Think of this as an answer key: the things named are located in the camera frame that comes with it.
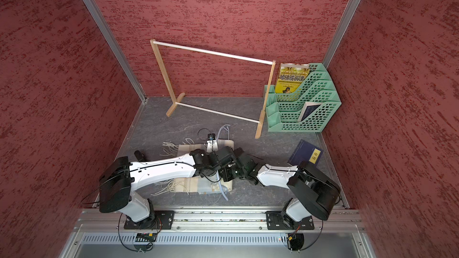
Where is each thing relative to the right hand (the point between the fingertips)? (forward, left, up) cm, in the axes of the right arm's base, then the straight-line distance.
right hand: (218, 176), depth 83 cm
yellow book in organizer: (+54, -43, +15) cm, 71 cm away
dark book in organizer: (+32, -49, +11) cm, 59 cm away
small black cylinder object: (+11, +41, +2) cm, 43 cm away
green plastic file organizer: (+43, -41, -3) cm, 60 cm away
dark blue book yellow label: (+14, -47, -4) cm, 49 cm away
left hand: (+6, 0, +7) cm, 9 cm away
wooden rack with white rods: (+52, +30, -1) cm, 60 cm away
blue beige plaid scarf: (-3, +12, -1) cm, 12 cm away
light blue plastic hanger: (-6, -2, +3) cm, 7 cm away
